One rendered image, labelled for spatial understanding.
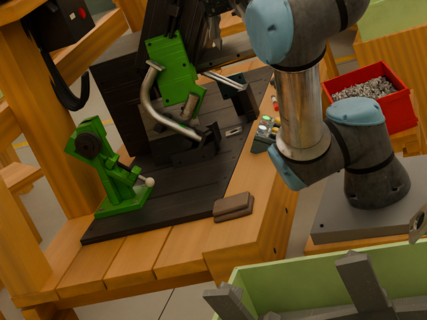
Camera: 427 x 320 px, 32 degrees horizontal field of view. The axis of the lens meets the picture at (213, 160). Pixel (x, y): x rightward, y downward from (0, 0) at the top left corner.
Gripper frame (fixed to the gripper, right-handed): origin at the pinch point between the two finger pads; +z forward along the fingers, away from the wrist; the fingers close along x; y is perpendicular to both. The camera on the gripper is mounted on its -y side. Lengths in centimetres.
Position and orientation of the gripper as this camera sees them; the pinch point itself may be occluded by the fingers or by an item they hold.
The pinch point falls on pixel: (237, 39)
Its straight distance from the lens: 177.5
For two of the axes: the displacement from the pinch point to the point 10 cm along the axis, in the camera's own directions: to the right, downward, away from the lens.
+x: 9.1, -2.3, -3.4
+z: 3.5, 8.6, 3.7
